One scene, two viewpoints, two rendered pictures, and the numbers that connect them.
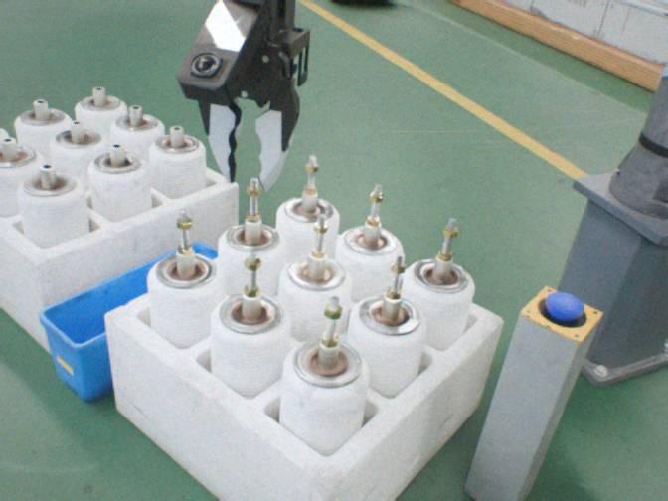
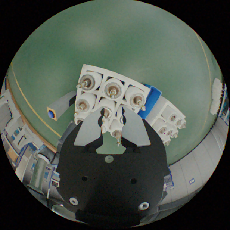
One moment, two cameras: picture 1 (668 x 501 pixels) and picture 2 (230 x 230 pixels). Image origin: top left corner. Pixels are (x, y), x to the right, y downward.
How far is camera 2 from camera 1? 0.57 m
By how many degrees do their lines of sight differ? 27
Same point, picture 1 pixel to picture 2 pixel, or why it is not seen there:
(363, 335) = (85, 97)
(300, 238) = (117, 126)
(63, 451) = (143, 73)
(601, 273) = not seen: hidden behind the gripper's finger
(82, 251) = (161, 107)
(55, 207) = (170, 112)
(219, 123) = (136, 127)
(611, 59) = not seen: hidden behind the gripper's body
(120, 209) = (158, 121)
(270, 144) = (90, 122)
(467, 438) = not seen: hidden behind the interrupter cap
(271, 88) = (71, 166)
